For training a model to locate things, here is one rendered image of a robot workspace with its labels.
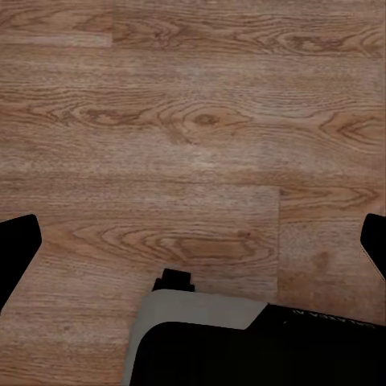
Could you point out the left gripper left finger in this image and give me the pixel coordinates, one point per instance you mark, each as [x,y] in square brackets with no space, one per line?
[20,240]

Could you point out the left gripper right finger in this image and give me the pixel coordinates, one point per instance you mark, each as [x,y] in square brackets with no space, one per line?
[373,239]

